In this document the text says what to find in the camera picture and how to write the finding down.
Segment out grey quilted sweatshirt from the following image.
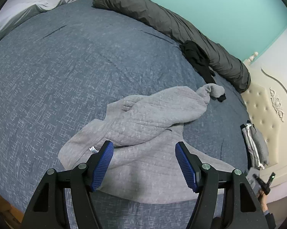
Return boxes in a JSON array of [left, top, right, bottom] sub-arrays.
[[58, 84, 248, 204]]

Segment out stack of folded clothes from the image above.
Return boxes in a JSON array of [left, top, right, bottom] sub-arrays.
[[240, 120, 269, 169]]

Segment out person's right hand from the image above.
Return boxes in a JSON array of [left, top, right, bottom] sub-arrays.
[[257, 189, 269, 214]]

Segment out cream tufted headboard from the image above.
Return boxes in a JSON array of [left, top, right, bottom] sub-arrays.
[[242, 52, 287, 187]]

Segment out dark grey rolled duvet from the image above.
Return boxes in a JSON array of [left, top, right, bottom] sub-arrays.
[[93, 0, 251, 93]]

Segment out black garment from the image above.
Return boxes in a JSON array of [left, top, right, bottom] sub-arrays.
[[179, 40, 216, 84]]

